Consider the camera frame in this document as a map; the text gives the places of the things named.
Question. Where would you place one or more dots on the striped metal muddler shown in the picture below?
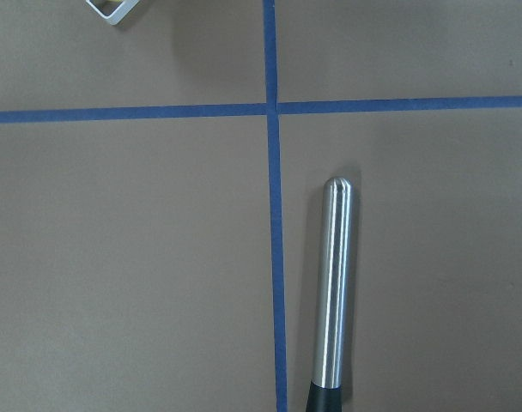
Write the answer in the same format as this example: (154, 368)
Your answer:
(331, 375)

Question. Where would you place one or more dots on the white cup rack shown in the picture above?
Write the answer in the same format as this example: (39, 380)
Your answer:
(112, 11)

